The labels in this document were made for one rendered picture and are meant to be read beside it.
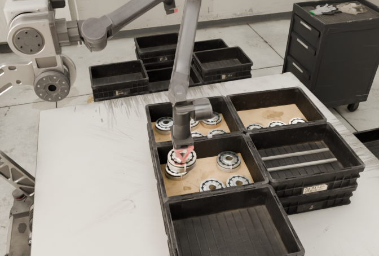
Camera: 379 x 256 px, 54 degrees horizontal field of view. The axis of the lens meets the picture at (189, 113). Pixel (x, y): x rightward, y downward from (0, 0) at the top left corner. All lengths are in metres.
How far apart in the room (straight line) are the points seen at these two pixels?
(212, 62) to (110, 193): 1.66
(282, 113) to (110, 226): 0.99
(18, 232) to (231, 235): 1.30
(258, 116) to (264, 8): 3.32
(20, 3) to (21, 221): 1.35
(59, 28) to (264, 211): 0.96
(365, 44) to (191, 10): 2.06
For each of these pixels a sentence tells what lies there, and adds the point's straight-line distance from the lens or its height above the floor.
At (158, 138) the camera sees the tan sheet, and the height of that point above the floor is 0.83.
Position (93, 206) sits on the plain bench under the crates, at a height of 0.70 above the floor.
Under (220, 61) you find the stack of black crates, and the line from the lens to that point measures 3.07.
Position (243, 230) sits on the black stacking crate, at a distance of 1.41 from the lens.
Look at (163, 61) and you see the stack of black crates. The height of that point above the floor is 0.49.
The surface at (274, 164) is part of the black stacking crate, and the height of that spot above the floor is 0.83.
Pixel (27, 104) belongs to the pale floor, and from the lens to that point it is 3.71.
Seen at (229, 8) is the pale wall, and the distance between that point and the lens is 4.90.
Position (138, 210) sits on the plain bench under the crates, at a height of 0.70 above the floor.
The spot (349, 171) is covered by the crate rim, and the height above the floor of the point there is 0.92.
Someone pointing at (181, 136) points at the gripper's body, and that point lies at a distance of 1.23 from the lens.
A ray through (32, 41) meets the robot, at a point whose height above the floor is 1.45.
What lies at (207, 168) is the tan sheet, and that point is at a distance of 1.59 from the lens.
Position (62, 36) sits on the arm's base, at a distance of 1.26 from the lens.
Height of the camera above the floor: 1.96
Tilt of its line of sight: 37 degrees down
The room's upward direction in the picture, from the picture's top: straight up
